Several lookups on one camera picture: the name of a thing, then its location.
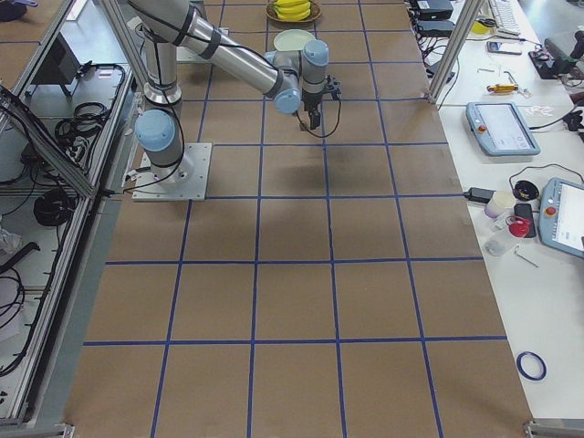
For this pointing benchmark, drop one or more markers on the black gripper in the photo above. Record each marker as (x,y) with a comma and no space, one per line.
(313,100)

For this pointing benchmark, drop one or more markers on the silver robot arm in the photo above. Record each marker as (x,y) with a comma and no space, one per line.
(295,79)
(159,129)

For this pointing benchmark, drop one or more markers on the light green plate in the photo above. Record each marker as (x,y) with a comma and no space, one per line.
(292,39)

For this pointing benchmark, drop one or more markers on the yellow banana bunch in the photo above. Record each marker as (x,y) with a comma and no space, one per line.
(292,10)

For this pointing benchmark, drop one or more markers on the brown wicker basket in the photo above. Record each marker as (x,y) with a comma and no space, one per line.
(315,13)

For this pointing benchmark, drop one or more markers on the black power adapter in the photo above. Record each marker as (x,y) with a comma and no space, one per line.
(478,195)

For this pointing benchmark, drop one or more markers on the far blue teach pendant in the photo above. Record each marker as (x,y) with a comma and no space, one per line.
(500,129)

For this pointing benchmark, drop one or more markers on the blue teach pendant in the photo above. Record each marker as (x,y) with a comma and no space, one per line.
(560,222)
(500,129)

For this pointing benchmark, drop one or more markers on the smartphone on desk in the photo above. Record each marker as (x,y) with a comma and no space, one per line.
(498,47)

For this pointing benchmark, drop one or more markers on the white paper cup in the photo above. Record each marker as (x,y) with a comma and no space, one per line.
(501,202)

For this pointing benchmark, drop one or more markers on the black small bowl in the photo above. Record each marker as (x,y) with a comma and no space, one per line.
(525,191)

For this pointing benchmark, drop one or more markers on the red round object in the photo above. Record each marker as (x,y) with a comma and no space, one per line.
(519,227)

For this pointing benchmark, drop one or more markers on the near blue teach pendant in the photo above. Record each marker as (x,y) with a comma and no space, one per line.
(560,222)

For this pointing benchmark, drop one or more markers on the blue tape roll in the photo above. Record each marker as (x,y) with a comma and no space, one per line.
(531,366)

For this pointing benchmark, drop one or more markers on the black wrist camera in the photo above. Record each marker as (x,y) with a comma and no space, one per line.
(332,88)

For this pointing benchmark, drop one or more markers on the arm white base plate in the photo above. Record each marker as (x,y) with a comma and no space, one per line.
(188,182)

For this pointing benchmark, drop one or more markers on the aluminium frame post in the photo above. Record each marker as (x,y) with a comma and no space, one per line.
(462,28)

